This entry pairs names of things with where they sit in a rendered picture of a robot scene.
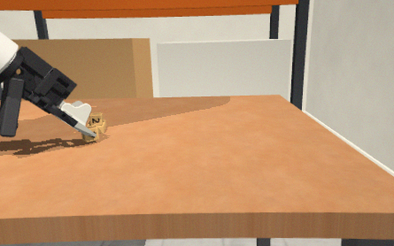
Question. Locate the tan wooden number cube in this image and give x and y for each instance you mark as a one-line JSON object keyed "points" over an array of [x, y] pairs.
{"points": [[87, 138], [96, 119]]}

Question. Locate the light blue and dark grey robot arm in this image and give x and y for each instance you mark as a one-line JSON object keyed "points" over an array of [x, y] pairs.
{"points": [[12, 90]]}

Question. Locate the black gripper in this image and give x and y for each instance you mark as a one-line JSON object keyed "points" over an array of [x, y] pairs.
{"points": [[46, 87]]}

